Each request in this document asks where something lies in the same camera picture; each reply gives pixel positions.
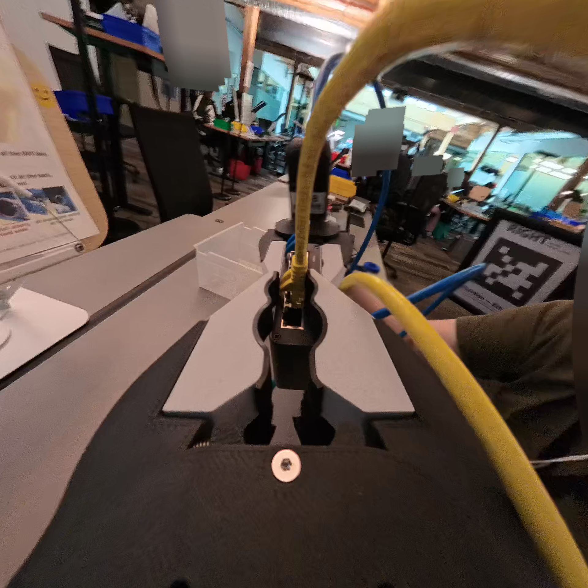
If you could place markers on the black ethernet splitter box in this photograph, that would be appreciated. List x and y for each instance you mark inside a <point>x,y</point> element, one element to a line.
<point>291,358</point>

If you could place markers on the yellow storage bin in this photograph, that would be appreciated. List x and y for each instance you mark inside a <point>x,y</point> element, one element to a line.
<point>342,187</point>

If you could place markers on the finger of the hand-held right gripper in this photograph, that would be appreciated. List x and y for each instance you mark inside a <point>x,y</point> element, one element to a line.
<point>337,257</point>
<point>273,252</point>

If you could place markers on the white stand base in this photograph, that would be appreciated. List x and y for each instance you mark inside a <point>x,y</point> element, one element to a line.
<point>41,326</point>

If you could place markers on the person's right forearm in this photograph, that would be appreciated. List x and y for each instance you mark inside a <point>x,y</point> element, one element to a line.
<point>505,340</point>

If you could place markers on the wooden board with instruction sheet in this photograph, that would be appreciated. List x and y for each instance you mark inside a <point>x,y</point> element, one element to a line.
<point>36,183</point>

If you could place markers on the clear plastic bin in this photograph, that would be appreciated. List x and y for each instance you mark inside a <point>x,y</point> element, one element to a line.
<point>225,262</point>

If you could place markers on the blue storage bin on cart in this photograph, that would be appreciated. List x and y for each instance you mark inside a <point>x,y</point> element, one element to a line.
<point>82,103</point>

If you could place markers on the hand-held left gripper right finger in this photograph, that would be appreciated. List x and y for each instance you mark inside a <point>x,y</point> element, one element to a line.
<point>363,363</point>

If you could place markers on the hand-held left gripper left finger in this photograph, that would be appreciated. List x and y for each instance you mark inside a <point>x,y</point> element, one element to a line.
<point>220,363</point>

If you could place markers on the framed tag sign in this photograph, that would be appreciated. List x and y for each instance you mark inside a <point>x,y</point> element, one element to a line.
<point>519,271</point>

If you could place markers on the black office chair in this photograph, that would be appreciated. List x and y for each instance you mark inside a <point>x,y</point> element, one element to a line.
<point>174,160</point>

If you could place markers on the red bag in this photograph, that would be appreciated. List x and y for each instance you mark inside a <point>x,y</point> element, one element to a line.
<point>240,169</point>

